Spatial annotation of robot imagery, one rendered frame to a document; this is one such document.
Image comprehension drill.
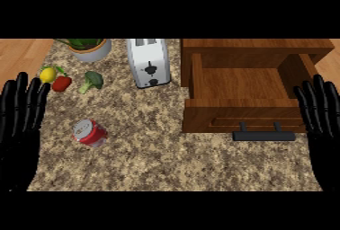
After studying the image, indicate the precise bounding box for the red bell pepper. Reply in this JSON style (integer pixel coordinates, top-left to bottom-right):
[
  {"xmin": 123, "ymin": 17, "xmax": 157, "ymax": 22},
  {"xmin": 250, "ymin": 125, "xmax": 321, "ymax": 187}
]
[{"xmin": 50, "ymin": 75, "xmax": 72, "ymax": 93}]

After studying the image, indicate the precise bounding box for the yellow lemon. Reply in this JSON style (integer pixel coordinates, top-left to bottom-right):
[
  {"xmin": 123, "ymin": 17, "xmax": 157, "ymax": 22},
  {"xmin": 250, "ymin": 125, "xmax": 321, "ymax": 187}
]
[{"xmin": 38, "ymin": 66, "xmax": 59, "ymax": 84}]

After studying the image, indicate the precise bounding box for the potted green plant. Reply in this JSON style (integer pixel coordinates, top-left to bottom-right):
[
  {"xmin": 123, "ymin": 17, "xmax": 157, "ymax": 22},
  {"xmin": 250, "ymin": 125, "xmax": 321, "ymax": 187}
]
[{"xmin": 55, "ymin": 39, "xmax": 112, "ymax": 63}]

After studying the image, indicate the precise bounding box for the red can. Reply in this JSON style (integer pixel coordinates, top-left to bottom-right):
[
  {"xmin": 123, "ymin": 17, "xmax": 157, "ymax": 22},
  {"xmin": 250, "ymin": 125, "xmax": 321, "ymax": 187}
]
[{"xmin": 72, "ymin": 119, "xmax": 109, "ymax": 148}]

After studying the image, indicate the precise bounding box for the silver toaster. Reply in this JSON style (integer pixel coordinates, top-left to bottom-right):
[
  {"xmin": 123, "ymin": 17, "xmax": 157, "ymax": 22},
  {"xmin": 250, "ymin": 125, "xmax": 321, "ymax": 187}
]
[{"xmin": 124, "ymin": 39, "xmax": 173, "ymax": 90}]

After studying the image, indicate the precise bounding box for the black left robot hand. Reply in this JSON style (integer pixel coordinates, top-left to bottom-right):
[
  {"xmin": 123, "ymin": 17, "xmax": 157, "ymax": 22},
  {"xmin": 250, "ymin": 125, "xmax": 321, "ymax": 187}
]
[{"xmin": 0, "ymin": 71, "xmax": 52, "ymax": 192}]

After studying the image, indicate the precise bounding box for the wooden drawer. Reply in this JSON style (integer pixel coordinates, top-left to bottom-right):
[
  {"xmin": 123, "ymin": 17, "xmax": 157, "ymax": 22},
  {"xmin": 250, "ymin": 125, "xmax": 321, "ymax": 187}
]
[{"xmin": 180, "ymin": 52, "xmax": 321, "ymax": 134}]

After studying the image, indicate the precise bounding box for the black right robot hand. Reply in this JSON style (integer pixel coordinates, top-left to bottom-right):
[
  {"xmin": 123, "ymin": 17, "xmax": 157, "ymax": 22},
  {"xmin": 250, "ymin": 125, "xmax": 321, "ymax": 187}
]
[{"xmin": 293, "ymin": 74, "xmax": 340, "ymax": 192}]

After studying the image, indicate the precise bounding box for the green broccoli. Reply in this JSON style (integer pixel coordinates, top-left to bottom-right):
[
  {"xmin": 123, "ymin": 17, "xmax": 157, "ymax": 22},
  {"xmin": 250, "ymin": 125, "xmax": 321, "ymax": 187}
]
[{"xmin": 78, "ymin": 70, "xmax": 105, "ymax": 95}]

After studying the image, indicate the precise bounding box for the wooden cabinet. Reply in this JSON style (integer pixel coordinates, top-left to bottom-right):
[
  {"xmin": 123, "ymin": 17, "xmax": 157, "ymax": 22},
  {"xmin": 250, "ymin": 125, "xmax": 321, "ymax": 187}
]
[{"xmin": 179, "ymin": 39, "xmax": 336, "ymax": 91}]

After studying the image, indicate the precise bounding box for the dark grey drawer handle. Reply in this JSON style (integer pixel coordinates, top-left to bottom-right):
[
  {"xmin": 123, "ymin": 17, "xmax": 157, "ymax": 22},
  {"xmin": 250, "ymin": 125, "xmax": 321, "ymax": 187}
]
[{"xmin": 231, "ymin": 120, "xmax": 297, "ymax": 142}]

